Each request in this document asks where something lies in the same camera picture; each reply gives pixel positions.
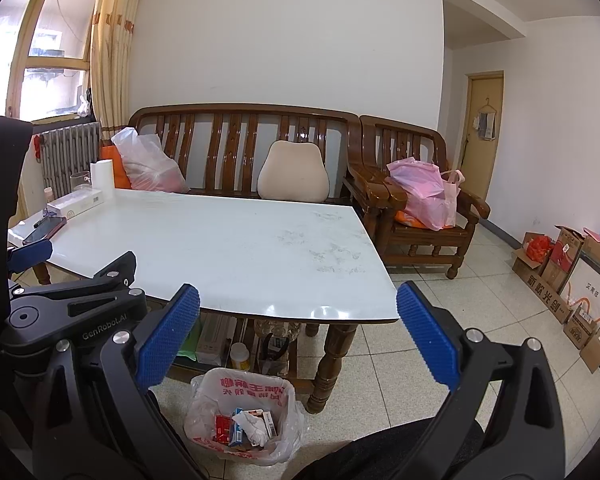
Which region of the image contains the orange cushion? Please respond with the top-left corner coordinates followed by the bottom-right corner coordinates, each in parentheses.
top-left (99, 145), bottom-right (131, 190)
top-left (394, 209), bottom-right (453, 231)

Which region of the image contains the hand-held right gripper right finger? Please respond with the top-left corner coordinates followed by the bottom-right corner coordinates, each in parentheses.
top-left (396, 281), bottom-right (566, 480)

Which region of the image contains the grey cast iron radiator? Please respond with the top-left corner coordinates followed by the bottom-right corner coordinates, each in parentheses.
top-left (39, 121), bottom-right (102, 201)

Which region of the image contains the white top wooden table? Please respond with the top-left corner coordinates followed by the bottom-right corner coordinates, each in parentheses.
top-left (7, 187), bottom-right (400, 415)

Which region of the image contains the white ribbed print box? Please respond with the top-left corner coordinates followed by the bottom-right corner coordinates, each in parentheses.
top-left (195, 314), bottom-right (231, 367)

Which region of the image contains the wooden framed window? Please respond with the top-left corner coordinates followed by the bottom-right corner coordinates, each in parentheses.
top-left (0, 0), bottom-right (103, 123)

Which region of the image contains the white long box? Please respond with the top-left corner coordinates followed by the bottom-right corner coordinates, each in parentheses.
top-left (46, 187), bottom-right (104, 221)

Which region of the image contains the wooden slatted sofa bench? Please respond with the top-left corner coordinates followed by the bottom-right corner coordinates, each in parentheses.
top-left (127, 104), bottom-right (363, 206)

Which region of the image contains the cream patterned curtain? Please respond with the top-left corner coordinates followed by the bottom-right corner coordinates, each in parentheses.
top-left (89, 0), bottom-right (153, 133)

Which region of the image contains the pink plastic bag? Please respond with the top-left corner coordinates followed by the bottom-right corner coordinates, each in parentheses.
top-left (386, 157), bottom-right (466, 232)

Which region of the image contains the beige back cushion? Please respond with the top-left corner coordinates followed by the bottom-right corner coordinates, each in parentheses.
top-left (256, 140), bottom-right (331, 202)

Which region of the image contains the wooden armchair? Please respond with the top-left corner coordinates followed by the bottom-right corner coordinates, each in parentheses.
top-left (342, 115), bottom-right (492, 280)

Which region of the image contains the clear plastic bottle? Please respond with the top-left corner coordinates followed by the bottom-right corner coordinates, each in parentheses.
top-left (252, 317), bottom-right (301, 345)

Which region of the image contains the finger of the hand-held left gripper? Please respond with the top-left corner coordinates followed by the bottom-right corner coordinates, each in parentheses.
top-left (35, 251), bottom-right (148, 356)
top-left (7, 238), bottom-right (54, 276)

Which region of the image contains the white tissue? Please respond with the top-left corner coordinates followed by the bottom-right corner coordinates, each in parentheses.
top-left (231, 408), bottom-right (270, 447)

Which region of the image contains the green packet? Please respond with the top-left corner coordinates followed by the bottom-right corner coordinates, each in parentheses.
top-left (176, 317), bottom-right (203, 362)

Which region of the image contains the row of cardboard boxes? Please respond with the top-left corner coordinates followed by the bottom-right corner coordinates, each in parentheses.
top-left (511, 222), bottom-right (600, 391)

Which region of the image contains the white paper towel roll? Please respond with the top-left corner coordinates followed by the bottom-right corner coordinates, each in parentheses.
top-left (90, 159), bottom-right (115, 192)

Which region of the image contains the dark red smartphone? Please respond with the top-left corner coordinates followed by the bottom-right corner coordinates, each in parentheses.
top-left (22, 216), bottom-right (67, 246)

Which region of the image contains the white bottle yellow label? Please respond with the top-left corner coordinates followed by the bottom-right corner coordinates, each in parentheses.
top-left (229, 342), bottom-right (251, 372)

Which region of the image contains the yellow wooden door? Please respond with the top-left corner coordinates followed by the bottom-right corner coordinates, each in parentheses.
top-left (460, 71), bottom-right (505, 186)

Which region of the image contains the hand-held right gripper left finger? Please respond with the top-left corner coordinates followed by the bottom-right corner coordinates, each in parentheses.
top-left (32, 283), bottom-right (206, 480)

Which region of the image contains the white bag lined bin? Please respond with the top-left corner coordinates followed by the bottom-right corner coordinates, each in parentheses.
top-left (184, 367), bottom-right (305, 466)

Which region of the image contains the red plastic bag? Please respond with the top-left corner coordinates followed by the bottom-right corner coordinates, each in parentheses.
top-left (524, 234), bottom-right (553, 263)

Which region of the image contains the hanger with cloth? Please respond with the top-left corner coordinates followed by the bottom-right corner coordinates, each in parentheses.
top-left (472, 97), bottom-right (498, 141)

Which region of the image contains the white translucent plastic bag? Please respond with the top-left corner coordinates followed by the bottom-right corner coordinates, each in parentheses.
top-left (111, 126), bottom-right (190, 193)

